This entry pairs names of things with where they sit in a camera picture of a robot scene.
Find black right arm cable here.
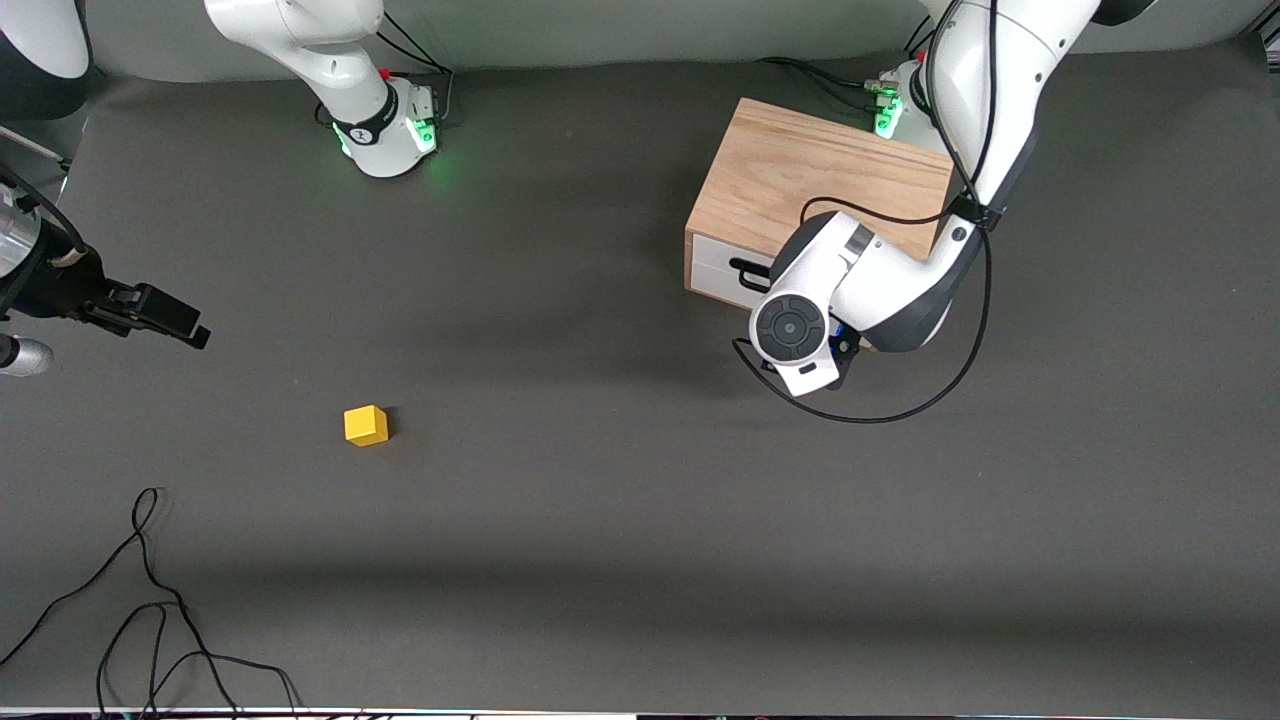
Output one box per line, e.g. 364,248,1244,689
0,163,89,263

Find black base cables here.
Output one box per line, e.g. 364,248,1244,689
755,20,937,113
372,14,457,129

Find white-fronted drawer with black handle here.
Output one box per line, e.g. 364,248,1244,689
690,233,791,313

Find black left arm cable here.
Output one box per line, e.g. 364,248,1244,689
733,0,1001,425

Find black right base cables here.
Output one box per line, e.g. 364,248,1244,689
372,14,457,129

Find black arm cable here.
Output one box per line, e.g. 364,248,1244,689
0,163,89,263
733,0,1001,425

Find loose black table cable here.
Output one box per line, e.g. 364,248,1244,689
0,487,303,720

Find yellow cube block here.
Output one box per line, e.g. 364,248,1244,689
344,404,390,448

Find black left base cables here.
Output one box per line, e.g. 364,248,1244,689
755,20,937,113

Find thin white rod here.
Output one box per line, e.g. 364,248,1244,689
0,124,73,174

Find wooden drawer cabinet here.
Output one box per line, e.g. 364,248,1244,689
684,97,956,351

